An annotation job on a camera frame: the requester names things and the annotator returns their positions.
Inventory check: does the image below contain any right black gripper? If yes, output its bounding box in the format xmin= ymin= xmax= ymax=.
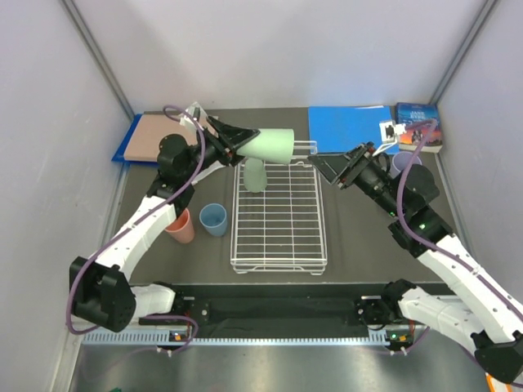
xmin=308 ymin=141 xmax=405 ymax=217

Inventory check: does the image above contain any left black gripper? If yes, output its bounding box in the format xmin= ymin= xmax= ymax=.
xmin=181 ymin=115 xmax=260 ymax=182

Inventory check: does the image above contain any green cup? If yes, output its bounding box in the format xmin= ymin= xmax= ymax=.
xmin=237 ymin=128 xmax=295 ymax=164
xmin=244 ymin=158 xmax=267 ymax=193

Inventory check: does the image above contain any purple cup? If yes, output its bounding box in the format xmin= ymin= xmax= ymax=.
xmin=390 ymin=151 xmax=413 ymax=178

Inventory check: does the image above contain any blue cup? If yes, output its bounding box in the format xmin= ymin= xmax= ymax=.
xmin=199 ymin=203 xmax=228 ymax=237

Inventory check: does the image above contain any pink cup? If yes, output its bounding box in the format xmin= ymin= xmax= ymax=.
xmin=164 ymin=208 xmax=195 ymax=244

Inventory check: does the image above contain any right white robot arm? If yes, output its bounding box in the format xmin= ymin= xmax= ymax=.
xmin=308 ymin=142 xmax=522 ymax=385

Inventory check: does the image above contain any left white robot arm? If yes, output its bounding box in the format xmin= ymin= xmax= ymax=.
xmin=65 ymin=109 xmax=261 ymax=335

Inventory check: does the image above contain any brown cardboard board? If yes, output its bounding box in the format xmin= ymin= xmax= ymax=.
xmin=123 ymin=114 xmax=197 ymax=163

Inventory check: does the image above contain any Jane Eyre paperback book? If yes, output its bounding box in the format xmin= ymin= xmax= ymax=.
xmin=396 ymin=102 xmax=443 ymax=154

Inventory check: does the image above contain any blue folder under board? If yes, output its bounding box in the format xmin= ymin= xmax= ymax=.
xmin=111 ymin=114 xmax=142 ymax=163

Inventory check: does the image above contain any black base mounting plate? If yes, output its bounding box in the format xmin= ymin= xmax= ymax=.
xmin=139 ymin=283 xmax=410 ymax=327

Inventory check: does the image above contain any white wire dish rack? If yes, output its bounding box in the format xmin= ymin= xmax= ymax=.
xmin=230 ymin=140 xmax=328 ymax=276

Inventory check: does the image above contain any grey slotted cable duct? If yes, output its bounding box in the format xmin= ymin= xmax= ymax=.
xmin=81 ymin=328 xmax=413 ymax=347

